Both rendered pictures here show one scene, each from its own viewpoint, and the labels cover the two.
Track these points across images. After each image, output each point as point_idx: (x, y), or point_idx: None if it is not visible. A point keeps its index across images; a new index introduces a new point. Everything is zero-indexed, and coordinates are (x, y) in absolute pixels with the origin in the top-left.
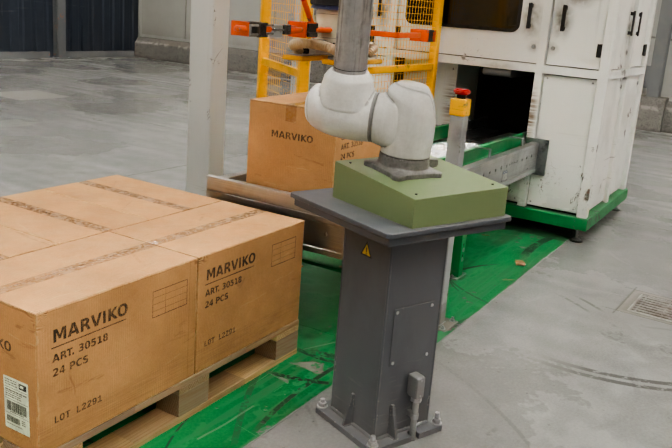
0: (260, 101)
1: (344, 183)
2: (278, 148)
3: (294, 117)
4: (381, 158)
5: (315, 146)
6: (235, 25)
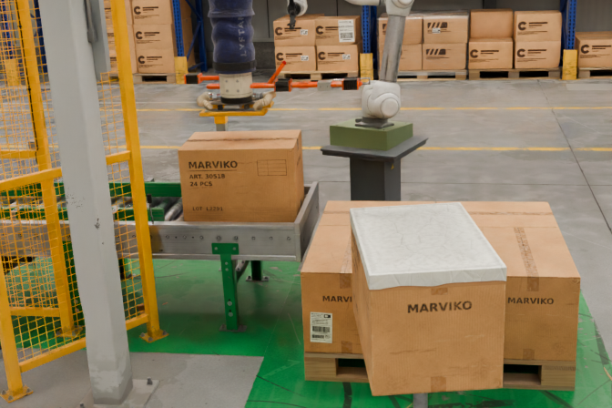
0: (294, 146)
1: (391, 138)
2: (298, 173)
3: (298, 146)
4: (384, 120)
5: (300, 158)
6: (360, 82)
